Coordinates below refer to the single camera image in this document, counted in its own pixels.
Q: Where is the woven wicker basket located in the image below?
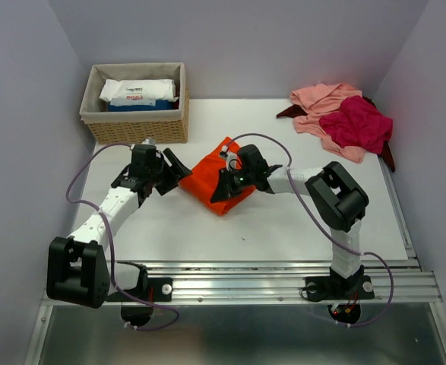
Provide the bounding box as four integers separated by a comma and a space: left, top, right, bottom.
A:
79, 62, 189, 144

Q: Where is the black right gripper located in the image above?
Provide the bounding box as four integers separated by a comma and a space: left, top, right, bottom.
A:
209, 167, 254, 203

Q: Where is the magenta t-shirt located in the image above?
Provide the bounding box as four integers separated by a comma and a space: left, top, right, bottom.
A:
319, 96, 394, 155

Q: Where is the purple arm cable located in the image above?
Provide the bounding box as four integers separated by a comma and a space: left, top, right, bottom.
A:
65, 142, 181, 331
220, 132, 394, 329

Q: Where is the dark maroon t-shirt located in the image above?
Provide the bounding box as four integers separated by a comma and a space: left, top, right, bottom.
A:
277, 96, 396, 172

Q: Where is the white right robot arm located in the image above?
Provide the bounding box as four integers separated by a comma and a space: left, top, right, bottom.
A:
210, 144, 369, 297

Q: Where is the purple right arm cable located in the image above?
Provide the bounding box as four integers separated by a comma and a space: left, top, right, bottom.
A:
220, 132, 394, 329

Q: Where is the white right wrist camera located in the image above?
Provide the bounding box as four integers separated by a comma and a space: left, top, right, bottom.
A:
219, 145, 241, 171

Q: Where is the orange t-shirt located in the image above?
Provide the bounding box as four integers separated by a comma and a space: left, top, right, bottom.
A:
179, 135, 255, 217

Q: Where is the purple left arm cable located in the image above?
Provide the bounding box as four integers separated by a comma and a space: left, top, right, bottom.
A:
65, 142, 181, 331

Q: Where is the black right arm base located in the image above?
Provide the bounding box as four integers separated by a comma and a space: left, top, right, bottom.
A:
299, 265, 375, 325

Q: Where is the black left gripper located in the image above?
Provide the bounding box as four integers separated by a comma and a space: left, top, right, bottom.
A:
148, 148, 192, 195

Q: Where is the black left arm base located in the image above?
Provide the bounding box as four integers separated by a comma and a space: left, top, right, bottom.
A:
107, 261, 179, 332

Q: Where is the blue rolled t-shirt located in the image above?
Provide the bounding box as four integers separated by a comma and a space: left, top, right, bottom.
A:
107, 99, 179, 112

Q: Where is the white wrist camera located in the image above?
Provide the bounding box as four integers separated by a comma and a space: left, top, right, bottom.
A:
219, 145, 241, 171
142, 138, 156, 146

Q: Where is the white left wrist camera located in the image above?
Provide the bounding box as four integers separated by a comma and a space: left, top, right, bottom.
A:
142, 138, 156, 146

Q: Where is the white rolled t-shirt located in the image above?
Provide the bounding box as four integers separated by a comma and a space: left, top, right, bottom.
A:
100, 79, 178, 102

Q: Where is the light pink t-shirt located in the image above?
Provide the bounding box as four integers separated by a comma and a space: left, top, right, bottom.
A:
289, 83, 365, 163

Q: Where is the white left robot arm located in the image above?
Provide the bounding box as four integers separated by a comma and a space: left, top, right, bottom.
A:
46, 140, 191, 308

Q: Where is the aluminium mounting rail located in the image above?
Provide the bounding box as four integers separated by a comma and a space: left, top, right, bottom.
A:
146, 257, 442, 306

